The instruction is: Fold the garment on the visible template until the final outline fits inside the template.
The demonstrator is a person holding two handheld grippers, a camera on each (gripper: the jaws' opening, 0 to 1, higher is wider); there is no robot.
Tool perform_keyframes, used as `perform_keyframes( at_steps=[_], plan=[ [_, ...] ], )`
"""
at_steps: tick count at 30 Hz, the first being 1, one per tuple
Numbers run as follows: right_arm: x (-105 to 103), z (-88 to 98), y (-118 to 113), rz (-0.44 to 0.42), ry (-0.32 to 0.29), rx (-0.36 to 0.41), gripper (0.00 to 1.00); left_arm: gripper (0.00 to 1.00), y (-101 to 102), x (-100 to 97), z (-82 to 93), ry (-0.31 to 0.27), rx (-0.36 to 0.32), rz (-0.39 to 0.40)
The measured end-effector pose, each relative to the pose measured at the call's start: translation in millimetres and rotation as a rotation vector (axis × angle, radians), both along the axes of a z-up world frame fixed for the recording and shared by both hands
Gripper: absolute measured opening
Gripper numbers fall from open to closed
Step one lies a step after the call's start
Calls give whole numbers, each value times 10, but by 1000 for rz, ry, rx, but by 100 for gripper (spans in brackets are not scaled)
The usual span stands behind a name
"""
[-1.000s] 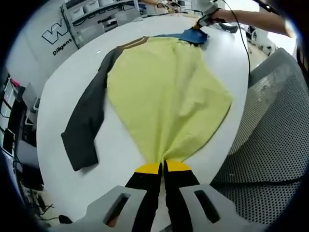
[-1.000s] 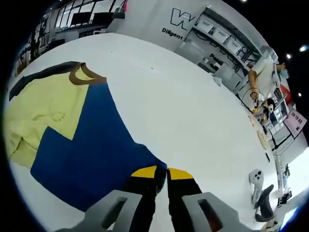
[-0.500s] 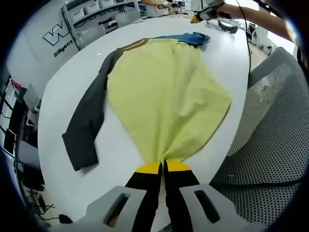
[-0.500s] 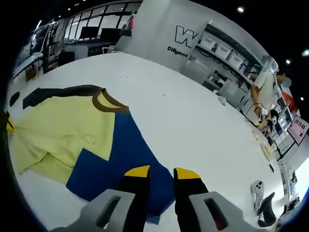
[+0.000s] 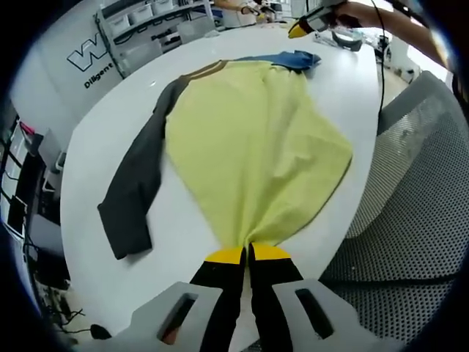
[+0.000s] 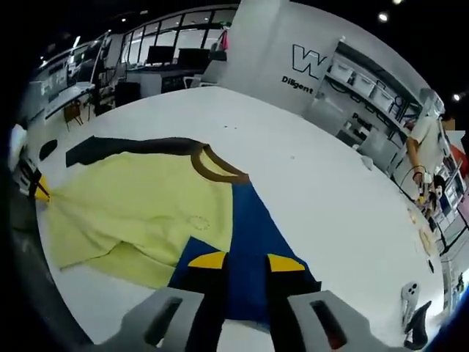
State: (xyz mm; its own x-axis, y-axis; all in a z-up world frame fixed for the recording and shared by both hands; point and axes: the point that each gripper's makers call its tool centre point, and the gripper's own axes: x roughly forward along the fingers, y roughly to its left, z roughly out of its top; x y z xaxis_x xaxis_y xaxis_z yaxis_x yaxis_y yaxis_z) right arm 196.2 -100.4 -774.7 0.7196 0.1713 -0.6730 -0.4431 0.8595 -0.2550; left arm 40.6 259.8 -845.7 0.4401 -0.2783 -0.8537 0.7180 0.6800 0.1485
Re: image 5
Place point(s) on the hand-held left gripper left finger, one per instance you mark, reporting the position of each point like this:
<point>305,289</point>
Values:
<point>220,293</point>

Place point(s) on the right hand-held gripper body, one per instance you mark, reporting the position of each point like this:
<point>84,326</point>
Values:
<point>322,16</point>

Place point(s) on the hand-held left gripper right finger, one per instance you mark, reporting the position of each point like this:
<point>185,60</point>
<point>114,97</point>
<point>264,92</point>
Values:
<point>275,293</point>

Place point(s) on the yellow blue grey sleeved garment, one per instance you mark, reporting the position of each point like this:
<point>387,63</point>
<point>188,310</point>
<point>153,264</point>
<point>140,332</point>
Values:
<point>256,146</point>

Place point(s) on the person's right hand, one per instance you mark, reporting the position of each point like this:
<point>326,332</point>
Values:
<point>348,16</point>

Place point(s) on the grey square-backed chair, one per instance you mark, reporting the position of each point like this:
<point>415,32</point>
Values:
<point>141,58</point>
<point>196,28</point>

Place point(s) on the white storage bin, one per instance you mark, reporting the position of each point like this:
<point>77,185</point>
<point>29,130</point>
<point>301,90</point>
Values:
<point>120,21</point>
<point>162,6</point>
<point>141,12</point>

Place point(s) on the grey mesh office chair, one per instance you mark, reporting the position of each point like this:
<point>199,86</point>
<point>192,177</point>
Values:
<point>414,201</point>

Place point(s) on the grey metal shelving rack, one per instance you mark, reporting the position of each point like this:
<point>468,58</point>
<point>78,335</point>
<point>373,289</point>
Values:
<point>110,40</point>

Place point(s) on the pink and grey hanging bag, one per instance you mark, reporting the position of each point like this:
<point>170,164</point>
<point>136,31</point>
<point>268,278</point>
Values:
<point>31,137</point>

